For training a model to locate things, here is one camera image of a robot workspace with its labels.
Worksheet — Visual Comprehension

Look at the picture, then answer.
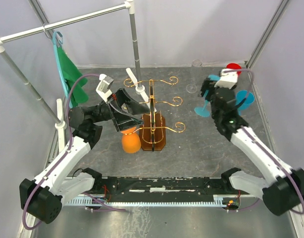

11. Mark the blue front wine glass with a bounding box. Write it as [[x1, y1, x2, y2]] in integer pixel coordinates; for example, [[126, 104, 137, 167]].
[[236, 90, 255, 115]]

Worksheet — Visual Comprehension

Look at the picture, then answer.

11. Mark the light blue back glass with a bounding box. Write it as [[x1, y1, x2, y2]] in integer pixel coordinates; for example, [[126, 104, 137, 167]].
[[194, 74, 220, 118]]

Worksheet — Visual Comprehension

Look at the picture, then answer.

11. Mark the gold wire glass rack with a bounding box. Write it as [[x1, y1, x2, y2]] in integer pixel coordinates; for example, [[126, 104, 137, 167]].
[[135, 79, 186, 152]]

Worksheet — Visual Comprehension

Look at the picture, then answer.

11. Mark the blue clothes hanger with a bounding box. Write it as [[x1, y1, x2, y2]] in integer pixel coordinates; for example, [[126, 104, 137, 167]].
[[51, 31, 73, 108]]

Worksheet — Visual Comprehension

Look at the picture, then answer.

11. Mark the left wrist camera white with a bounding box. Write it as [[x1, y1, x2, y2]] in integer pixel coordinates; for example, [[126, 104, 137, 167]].
[[96, 74, 114, 102]]

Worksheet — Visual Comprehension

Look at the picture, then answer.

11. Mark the clear wine glass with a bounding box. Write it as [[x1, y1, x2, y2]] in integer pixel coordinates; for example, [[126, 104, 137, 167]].
[[186, 59, 203, 94]]

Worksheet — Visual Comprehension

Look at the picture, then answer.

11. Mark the orange wine glass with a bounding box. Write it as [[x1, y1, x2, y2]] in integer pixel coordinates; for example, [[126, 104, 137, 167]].
[[121, 127, 141, 154]]

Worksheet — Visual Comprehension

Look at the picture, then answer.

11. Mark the brown wooden rack base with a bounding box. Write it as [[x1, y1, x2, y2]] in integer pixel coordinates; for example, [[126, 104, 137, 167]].
[[139, 112, 166, 152]]

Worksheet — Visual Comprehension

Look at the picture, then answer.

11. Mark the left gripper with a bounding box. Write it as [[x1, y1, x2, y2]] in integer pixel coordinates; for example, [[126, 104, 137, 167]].
[[91, 87, 150, 131]]

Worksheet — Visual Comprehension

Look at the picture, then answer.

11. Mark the silver clothes rail frame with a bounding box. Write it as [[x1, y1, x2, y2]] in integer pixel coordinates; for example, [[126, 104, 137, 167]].
[[0, 0, 157, 154]]

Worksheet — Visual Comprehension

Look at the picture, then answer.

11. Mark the light blue cable duct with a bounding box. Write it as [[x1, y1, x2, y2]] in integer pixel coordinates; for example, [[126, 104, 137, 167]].
[[65, 195, 236, 207]]

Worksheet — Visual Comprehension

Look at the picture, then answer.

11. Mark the red wine glass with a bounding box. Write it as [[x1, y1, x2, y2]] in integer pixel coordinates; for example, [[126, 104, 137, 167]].
[[226, 62, 242, 76]]

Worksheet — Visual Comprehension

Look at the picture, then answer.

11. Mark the green cloth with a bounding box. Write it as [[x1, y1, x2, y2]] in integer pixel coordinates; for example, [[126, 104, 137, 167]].
[[59, 50, 89, 107]]

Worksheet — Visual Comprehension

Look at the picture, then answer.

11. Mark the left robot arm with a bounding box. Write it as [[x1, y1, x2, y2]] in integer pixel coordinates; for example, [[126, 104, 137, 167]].
[[19, 88, 150, 230]]

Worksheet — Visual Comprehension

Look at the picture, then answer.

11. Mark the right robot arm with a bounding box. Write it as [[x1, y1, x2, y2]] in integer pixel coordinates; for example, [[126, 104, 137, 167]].
[[200, 75, 304, 216]]

